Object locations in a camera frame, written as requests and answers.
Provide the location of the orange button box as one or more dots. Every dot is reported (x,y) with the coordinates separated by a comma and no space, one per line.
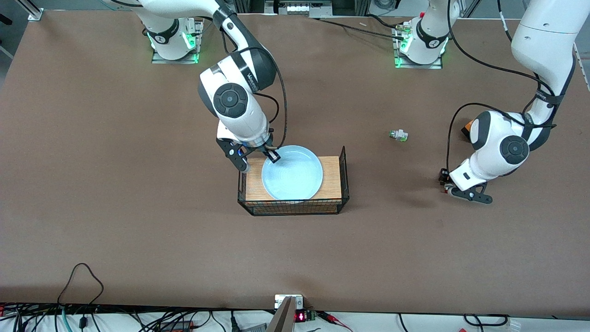
(466,131)

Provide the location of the red LED display module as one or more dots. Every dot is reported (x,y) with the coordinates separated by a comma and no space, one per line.
(304,316)

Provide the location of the aluminium frame rig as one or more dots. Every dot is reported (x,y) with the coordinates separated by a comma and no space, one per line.
(299,7)

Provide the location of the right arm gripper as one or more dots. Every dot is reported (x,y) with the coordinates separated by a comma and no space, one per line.
(264,149)

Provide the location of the red clip leads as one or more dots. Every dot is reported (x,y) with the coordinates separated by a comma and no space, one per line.
(334,319)

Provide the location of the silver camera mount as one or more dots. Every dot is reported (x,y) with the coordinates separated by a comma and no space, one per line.
(286,316)

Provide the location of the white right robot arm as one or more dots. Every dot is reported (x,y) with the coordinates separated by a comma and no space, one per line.
(235,99)

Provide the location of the wooden board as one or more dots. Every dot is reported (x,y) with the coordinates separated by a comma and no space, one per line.
(253,189)

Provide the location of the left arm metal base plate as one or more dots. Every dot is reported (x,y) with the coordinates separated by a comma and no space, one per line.
(415,66)

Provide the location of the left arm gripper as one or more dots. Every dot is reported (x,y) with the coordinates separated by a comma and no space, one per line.
(444,175)

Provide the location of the light blue round plate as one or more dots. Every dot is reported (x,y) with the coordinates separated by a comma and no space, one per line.
(295,177)

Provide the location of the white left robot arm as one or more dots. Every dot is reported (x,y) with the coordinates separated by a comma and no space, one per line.
(507,147)

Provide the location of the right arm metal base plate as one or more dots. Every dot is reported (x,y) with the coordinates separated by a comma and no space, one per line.
(161,60)

